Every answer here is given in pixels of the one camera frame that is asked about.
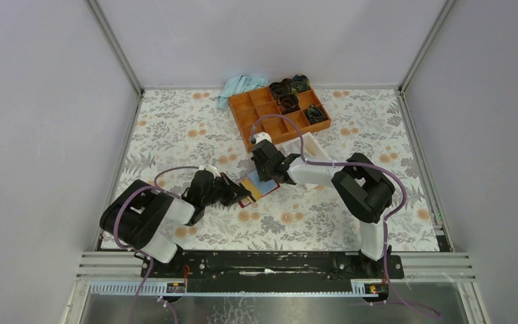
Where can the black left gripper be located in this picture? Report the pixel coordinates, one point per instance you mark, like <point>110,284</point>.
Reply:
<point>237,189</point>

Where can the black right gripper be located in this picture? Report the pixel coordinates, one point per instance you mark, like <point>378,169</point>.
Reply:
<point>263,177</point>

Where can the gold credit card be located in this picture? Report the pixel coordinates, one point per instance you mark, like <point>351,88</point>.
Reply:
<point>254,195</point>

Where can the red leather card holder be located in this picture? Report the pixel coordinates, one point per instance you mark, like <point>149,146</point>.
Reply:
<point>265,187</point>

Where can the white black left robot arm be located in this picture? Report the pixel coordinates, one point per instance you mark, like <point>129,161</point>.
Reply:
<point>137,217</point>

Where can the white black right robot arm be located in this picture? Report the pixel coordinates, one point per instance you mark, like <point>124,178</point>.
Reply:
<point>365,191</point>

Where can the white card box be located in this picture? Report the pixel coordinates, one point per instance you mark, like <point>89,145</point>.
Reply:
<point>312,145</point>

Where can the orange wooden compartment tray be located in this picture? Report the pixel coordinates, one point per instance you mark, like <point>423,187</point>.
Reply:
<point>257,110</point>

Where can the rolled tie orange pattern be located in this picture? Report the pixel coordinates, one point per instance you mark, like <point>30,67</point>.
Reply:
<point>288,103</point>

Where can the rolled tie green pattern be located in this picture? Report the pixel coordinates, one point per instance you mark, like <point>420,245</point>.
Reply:
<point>315,114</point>

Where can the rolled tie dark striped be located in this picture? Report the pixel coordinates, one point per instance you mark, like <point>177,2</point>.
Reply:
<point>278,89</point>

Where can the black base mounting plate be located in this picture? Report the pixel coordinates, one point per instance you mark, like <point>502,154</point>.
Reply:
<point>207,271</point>

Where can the floral patterned table mat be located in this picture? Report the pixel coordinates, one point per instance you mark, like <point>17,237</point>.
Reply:
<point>179,129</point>

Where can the rolled tie yellow green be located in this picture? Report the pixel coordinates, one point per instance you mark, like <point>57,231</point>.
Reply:
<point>300,83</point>

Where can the light blue cloth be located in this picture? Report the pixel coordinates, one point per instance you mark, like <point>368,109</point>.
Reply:
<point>238,85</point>

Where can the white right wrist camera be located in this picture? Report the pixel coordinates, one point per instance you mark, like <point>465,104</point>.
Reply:
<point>259,137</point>

